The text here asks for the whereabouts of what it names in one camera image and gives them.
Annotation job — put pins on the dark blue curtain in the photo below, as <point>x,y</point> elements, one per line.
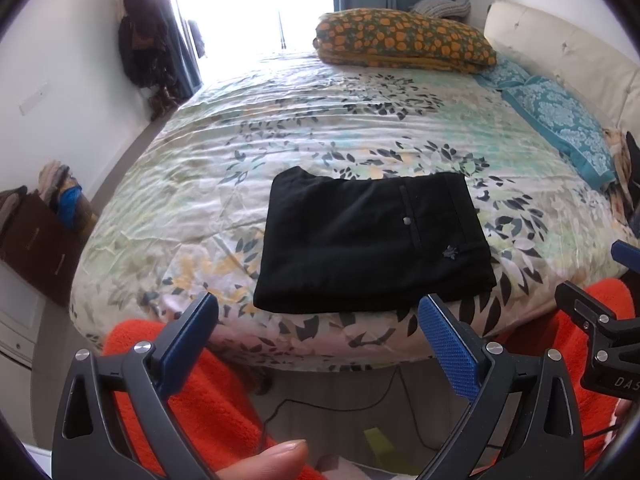
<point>182,50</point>

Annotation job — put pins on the yellow-green box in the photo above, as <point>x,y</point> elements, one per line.
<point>378,442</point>

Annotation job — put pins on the grey striped pillow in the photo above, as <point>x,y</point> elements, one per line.
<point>440,8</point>

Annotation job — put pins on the white wall plate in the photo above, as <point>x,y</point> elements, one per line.
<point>35,97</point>

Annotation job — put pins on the person's orange garment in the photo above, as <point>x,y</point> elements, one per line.
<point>220,410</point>

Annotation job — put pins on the white paper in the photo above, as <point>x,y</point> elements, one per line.
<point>360,467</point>

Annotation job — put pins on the blue cloth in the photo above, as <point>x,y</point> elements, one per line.
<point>70,207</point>

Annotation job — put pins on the person's left hand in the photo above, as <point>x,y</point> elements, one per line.
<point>270,457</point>

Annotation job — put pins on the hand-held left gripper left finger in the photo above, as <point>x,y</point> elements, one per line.
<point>182,345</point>

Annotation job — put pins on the white drawer unit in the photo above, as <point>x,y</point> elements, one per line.
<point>17,320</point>

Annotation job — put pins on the olive cloth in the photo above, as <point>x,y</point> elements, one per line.
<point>12,200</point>

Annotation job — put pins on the cream padded headboard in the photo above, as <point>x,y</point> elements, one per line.
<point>560,35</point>

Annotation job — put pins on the tan cloth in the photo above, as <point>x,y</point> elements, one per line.
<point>616,165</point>

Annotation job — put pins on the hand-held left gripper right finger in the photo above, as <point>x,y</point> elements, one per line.
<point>450,350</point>

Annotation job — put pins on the pile of folded clothes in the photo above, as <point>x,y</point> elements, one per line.
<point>52,180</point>

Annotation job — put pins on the green orange spotted folded blanket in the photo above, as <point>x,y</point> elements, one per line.
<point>400,35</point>

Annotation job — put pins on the blue floral pillow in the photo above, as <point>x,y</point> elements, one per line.
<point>505,74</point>
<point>565,120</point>

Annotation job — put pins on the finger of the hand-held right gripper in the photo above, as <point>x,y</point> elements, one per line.
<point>627,256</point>
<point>590,312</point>

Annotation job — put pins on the black pants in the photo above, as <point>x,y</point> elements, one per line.
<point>360,240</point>

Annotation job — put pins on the dark hanging clothes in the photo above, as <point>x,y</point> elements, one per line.
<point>142,35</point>

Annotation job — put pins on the brown wooden cabinet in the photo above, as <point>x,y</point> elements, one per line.
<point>45,255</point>

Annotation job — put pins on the bed with floral sheet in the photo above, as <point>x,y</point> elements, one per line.
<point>200,170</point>

